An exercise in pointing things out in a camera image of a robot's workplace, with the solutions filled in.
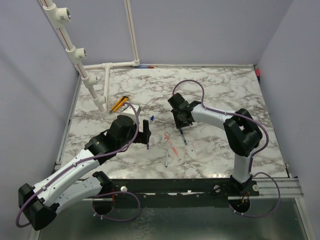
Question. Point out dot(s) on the aluminium frame rail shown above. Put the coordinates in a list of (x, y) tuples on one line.
[(289, 188)]

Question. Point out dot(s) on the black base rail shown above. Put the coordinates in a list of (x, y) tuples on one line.
[(174, 193)]

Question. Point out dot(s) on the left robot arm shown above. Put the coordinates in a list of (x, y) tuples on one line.
[(39, 204)]

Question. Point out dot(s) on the blue pen with cap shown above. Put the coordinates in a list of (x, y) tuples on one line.
[(183, 137)]

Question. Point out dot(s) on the red clamp at corner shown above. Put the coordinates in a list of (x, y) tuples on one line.
[(257, 72)]

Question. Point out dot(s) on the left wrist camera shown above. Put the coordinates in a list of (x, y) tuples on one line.
[(132, 111)]

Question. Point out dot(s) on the white pvc pipe frame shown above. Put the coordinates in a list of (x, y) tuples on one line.
[(97, 35)]

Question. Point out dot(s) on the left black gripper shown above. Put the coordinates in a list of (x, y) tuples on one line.
[(143, 137)]

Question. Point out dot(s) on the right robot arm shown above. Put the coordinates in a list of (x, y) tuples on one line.
[(243, 135)]

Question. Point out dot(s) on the red pen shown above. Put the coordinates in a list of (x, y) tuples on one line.
[(171, 145)]

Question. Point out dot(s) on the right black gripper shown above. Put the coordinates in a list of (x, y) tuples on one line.
[(178, 124)]

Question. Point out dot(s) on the grey pen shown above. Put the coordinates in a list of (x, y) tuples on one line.
[(166, 159)]

